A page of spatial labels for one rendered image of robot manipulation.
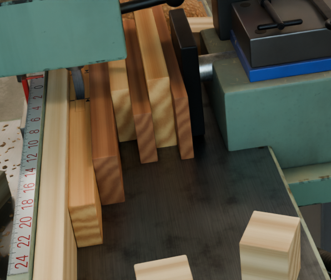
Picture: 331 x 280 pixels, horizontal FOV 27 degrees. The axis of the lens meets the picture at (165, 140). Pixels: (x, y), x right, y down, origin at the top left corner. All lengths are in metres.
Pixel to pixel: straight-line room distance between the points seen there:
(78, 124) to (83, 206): 0.12
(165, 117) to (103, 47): 0.08
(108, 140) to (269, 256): 0.18
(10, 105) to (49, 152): 2.16
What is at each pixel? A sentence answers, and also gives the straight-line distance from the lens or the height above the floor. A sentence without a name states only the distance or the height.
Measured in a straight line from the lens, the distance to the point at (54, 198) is 0.51.
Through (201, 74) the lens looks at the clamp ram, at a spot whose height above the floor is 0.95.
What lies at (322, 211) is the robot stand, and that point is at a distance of 1.48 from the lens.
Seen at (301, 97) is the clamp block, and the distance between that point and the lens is 0.61.
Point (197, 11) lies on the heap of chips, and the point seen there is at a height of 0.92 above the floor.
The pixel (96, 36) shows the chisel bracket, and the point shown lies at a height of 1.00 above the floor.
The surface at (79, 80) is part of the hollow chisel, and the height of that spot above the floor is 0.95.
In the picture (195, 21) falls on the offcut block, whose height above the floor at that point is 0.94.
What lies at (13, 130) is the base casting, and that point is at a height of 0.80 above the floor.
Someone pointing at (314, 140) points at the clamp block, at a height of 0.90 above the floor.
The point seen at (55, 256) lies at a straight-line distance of 0.46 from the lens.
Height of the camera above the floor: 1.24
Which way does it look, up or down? 32 degrees down
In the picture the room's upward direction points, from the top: 7 degrees counter-clockwise
